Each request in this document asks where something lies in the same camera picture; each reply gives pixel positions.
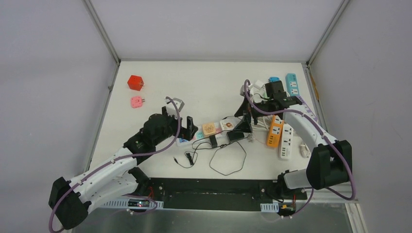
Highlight red cube plug adapter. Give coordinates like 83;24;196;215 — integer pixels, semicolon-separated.
127;75;144;91

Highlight tan cube adapter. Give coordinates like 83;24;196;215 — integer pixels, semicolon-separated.
202;122;216;137

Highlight white power strip cable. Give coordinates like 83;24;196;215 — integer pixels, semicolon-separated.
249;86;274;137

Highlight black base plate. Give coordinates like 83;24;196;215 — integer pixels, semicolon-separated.
131;178;308;211

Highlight teal power strip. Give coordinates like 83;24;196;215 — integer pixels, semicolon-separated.
285;73;300;96

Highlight pink adapter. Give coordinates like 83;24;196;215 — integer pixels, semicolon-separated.
130;96;145;109

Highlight black thin cable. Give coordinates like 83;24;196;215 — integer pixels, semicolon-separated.
173;116;248;177

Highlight white bundled cable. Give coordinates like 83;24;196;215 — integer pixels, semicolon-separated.
292;128;311;158

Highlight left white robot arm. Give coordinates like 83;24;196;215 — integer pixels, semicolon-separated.
48;104;199;232

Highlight white charger plug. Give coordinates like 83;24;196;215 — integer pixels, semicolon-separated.
253;80;265;92

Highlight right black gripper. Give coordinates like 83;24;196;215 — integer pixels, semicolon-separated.
233;97;274;133

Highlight long white power strip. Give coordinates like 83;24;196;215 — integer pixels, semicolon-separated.
176;122;234;147

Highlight black power adapter brick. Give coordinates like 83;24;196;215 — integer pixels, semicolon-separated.
226;131;245;143

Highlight orange power strip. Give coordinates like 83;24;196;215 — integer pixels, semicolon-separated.
266;115;284;148

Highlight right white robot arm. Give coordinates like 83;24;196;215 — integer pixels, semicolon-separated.
236;80;356;200

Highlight purple power strip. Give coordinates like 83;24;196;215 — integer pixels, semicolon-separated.
296;95;318;122

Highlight blue plug adapter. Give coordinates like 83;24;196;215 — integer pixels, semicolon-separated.
269;77;280;82

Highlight small black adapter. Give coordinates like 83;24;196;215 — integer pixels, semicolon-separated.
209;135;218;149

